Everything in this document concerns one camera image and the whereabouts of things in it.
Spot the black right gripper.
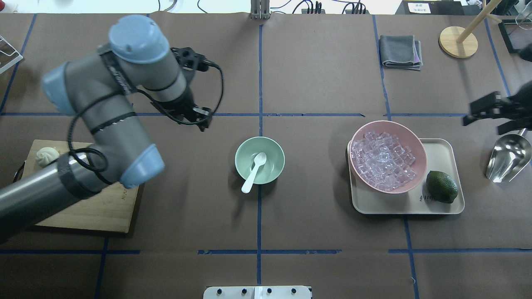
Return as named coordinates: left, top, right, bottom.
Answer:
left=463, top=81, right=532, bottom=135

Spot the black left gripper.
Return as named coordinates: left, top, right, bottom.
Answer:
left=160, top=89, right=213, bottom=132

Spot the steel ice scoop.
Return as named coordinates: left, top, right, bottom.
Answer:
left=485, top=128, right=532, bottom=183

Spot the white plastic spoon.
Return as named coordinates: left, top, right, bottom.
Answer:
left=241, top=152, right=267, bottom=194

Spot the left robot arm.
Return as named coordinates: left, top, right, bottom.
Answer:
left=0, top=15, right=220, bottom=242

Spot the green ceramic bowl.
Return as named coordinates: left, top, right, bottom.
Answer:
left=234, top=137, right=286, bottom=185

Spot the pink bowl of ice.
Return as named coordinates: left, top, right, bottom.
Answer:
left=347, top=120, right=428, bottom=194

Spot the wooden mug tree stand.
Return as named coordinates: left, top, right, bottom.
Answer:
left=438, top=0, right=502, bottom=59

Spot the metal tray with glasses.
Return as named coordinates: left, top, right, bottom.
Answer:
left=498, top=18, right=532, bottom=54

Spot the green lime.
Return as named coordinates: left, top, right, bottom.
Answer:
left=426, top=170, right=458, bottom=204

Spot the beige plastic tray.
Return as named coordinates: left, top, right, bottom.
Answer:
left=347, top=138, right=465, bottom=215

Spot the grey folded cloth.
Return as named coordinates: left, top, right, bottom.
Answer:
left=379, top=35, right=423, bottom=71

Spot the wooden cutting board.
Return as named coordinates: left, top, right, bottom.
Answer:
left=22, top=140, right=144, bottom=233

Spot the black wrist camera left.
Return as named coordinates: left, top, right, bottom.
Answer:
left=170, top=47, right=219, bottom=72

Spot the aluminium frame post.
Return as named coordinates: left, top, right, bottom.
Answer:
left=250, top=0, right=271, bottom=20

